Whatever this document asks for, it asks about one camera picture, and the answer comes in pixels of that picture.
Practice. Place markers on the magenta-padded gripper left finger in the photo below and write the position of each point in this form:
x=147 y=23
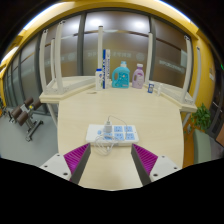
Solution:
x=56 y=165

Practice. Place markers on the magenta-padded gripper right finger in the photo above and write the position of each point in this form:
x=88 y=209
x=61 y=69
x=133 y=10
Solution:
x=164 y=166

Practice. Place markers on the pale green chair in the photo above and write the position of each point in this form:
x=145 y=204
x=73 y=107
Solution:
x=201 y=146

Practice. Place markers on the green potted plant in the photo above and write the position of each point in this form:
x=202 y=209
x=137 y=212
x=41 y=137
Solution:
x=201 y=117

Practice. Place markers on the upturned white table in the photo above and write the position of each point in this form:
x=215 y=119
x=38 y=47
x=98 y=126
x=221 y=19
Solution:
x=176 y=96
x=71 y=85

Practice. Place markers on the dark glass door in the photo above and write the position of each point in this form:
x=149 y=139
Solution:
x=216 y=116

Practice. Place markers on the small white bottle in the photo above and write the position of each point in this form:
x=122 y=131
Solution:
x=159 y=90

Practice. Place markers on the purple detergent bottle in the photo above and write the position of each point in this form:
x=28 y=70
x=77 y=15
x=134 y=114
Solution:
x=138 y=78

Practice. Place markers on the white bottle with blue cap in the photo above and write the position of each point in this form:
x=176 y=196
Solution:
x=99 y=81

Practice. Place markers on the blue detergent bottle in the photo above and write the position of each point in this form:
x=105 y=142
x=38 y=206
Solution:
x=120 y=77

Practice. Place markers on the tall blue and white box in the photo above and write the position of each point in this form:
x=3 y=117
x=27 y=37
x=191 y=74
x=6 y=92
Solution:
x=106 y=68

